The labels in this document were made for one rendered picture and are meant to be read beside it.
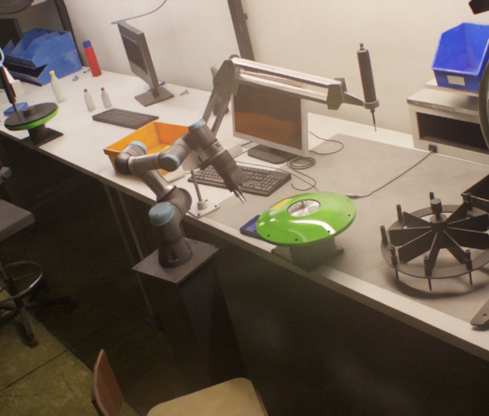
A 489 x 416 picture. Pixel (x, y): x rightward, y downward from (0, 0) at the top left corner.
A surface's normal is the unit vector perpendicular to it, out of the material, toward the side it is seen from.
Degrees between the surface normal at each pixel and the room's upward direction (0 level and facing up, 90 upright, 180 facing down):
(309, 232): 23
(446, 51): 88
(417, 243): 92
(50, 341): 0
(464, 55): 88
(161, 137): 86
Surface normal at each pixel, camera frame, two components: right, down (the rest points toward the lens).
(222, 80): -0.39, 0.51
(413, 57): -0.76, 0.45
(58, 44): 0.62, 0.25
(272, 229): -0.51, -0.62
